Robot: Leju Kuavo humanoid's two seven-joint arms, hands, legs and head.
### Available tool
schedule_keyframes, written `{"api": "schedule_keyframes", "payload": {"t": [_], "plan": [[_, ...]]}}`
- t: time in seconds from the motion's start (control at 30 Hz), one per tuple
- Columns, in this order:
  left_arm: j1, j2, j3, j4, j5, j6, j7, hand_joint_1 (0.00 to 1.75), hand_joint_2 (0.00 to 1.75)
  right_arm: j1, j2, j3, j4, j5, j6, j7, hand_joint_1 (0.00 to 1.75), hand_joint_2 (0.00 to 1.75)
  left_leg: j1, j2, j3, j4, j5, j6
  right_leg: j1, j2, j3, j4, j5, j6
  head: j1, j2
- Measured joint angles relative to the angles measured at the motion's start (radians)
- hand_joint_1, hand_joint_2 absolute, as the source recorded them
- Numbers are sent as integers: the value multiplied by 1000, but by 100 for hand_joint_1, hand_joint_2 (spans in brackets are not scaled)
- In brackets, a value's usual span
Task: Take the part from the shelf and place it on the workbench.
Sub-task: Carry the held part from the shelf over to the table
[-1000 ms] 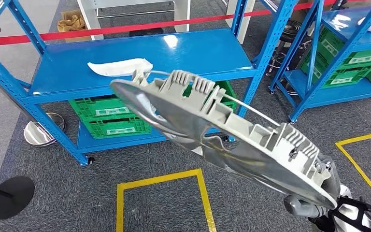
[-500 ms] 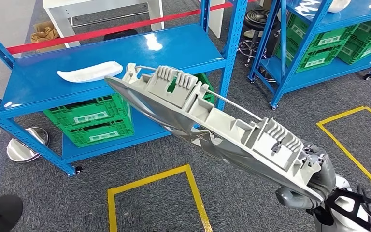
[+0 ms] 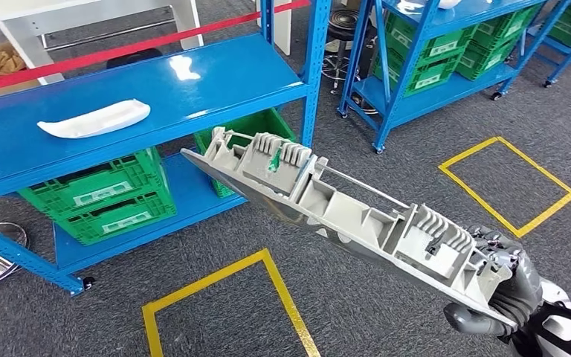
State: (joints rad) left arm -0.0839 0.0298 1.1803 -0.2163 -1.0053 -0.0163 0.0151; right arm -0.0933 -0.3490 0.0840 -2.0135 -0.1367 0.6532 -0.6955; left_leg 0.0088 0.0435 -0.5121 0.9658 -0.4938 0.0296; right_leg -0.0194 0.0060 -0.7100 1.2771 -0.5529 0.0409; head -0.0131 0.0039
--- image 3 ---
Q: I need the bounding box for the black round stool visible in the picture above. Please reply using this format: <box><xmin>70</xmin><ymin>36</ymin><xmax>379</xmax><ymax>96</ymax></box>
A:
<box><xmin>106</xmin><ymin>48</ymin><xmax>164</xmax><ymax>70</ymax></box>

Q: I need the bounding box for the black stool with chrome base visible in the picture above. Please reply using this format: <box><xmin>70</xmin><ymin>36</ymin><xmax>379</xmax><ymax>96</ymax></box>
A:
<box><xmin>320</xmin><ymin>7</ymin><xmax>380</xmax><ymax>117</ymax></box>

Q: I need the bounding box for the cardboard box with paper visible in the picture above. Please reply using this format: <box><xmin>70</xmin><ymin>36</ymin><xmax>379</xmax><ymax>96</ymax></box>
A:
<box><xmin>0</xmin><ymin>42</ymin><xmax>40</xmax><ymax>97</ymax></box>

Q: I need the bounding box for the grey plastic wheel hubcap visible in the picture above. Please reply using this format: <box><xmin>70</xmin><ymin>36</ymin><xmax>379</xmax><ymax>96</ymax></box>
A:
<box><xmin>180</xmin><ymin>126</ymin><xmax>519</xmax><ymax>330</ymax></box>

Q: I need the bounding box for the white table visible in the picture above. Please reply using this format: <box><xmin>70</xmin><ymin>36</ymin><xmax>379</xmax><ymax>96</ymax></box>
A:
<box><xmin>256</xmin><ymin>0</ymin><xmax>293</xmax><ymax>57</ymax></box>
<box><xmin>0</xmin><ymin>0</ymin><xmax>205</xmax><ymax>86</ymax></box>

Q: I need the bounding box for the red barrier belt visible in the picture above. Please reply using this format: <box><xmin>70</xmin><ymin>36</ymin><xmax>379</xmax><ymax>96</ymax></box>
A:
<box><xmin>0</xmin><ymin>0</ymin><xmax>312</xmax><ymax>97</ymax></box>

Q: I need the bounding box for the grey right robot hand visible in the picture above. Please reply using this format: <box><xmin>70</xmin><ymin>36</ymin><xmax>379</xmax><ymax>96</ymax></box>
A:
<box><xmin>442</xmin><ymin>225</ymin><xmax>545</xmax><ymax>341</ymax></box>

